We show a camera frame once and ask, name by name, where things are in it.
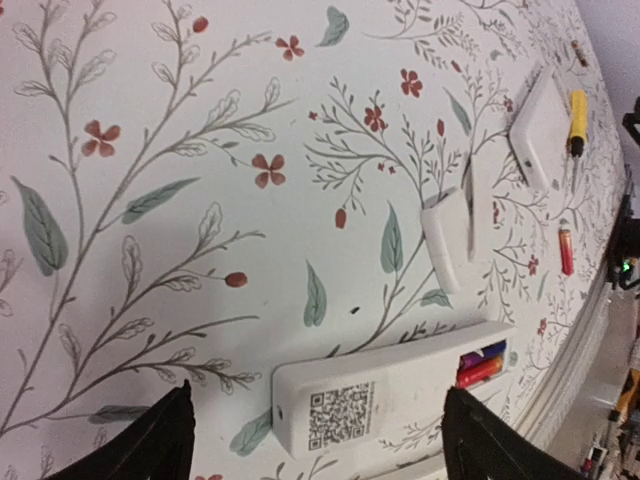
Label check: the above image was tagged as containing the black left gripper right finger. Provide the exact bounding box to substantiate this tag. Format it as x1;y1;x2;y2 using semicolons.
442;387;581;480

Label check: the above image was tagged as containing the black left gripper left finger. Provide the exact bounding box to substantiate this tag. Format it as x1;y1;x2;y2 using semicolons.
54;381;195;480

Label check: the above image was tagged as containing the red orange battery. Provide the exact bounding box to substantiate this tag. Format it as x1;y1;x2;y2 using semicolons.
456;357;504;389

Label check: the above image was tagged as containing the purple battery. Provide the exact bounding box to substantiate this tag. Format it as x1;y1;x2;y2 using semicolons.
459;341;507;370

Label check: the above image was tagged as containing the narrow white remote control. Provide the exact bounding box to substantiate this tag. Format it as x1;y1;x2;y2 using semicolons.
271;321;516;459

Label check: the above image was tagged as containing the white remote with back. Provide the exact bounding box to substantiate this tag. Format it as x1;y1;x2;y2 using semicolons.
509;66;571;195

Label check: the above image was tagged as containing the yellow handled screwdriver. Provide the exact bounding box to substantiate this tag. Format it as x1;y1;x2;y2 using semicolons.
568;90;588;191

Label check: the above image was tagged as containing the floral patterned table mat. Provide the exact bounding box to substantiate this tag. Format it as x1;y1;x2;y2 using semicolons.
1;1;624;479

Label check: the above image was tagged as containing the narrow white battery cover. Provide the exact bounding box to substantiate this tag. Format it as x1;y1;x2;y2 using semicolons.
470;157;493;263

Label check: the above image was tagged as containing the aluminium front rail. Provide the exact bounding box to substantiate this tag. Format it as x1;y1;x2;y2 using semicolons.
511;283;639;469

